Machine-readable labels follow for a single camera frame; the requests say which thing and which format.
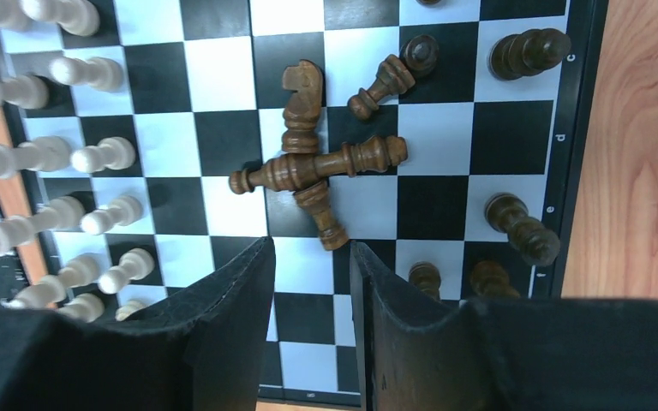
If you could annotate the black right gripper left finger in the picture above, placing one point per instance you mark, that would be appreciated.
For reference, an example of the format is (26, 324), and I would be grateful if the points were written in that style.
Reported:
(199, 349)

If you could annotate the dark king lying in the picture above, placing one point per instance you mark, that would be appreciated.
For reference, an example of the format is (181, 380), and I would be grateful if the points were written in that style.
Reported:
(292, 172)

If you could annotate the black white chessboard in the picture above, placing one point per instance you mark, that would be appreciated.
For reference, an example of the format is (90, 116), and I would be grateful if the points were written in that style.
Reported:
(485, 93)

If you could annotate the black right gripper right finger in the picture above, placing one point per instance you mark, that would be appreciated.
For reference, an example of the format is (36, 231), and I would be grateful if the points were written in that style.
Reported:
(415, 353)

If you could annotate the dark knight lying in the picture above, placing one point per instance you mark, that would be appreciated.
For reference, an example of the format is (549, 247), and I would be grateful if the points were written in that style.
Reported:
(302, 112)

